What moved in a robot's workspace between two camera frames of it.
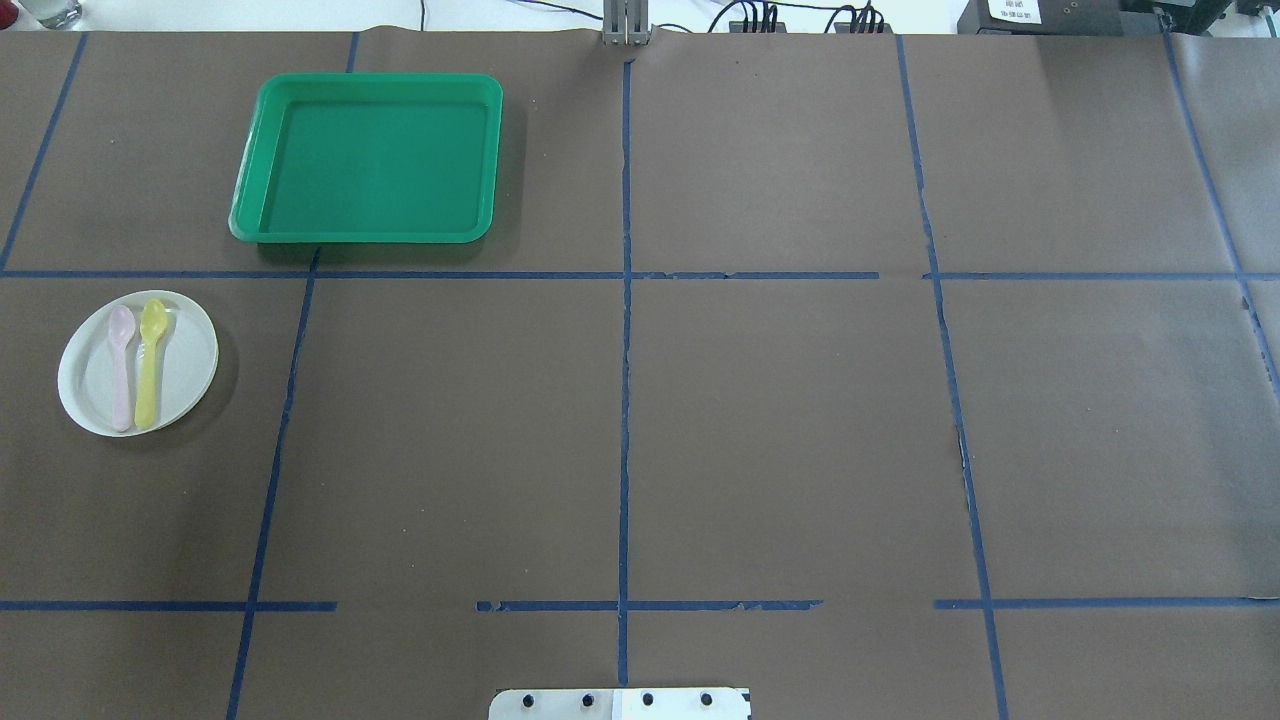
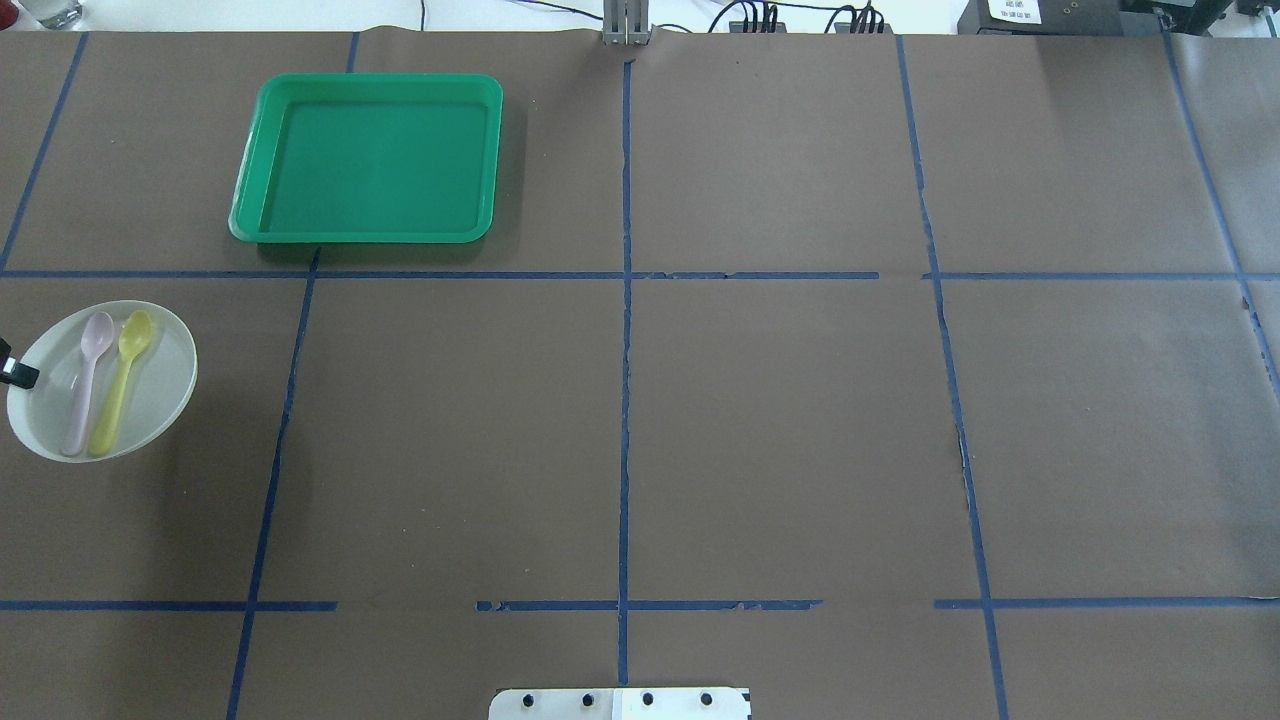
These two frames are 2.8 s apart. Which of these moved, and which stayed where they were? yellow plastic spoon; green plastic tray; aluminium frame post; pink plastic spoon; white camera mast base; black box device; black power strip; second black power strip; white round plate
Moved: yellow plastic spoon; pink plastic spoon; white round plate
Stayed: white camera mast base; aluminium frame post; second black power strip; black power strip; green plastic tray; black box device
